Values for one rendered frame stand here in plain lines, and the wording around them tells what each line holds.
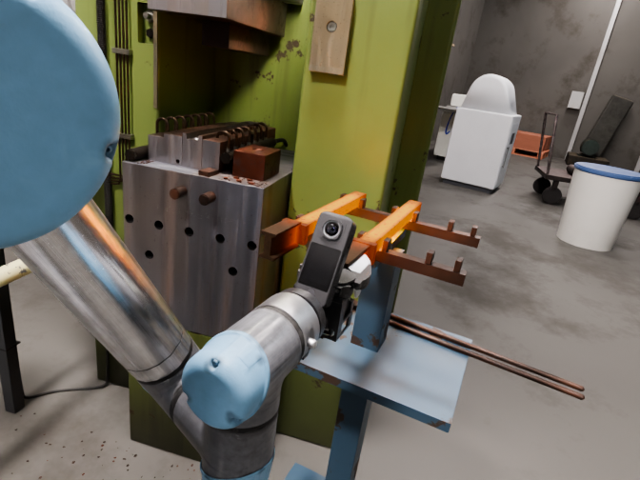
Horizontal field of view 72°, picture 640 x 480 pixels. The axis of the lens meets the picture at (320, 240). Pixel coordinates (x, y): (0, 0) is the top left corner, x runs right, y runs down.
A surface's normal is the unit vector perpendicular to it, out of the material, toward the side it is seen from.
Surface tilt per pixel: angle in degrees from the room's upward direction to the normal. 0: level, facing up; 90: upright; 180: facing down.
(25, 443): 0
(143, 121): 90
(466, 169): 90
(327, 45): 90
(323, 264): 63
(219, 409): 90
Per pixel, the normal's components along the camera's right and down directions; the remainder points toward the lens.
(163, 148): -0.24, 0.32
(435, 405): 0.13, -0.92
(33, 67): 0.79, 0.27
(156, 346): 0.65, 0.39
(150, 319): 0.89, 0.11
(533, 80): -0.54, 0.23
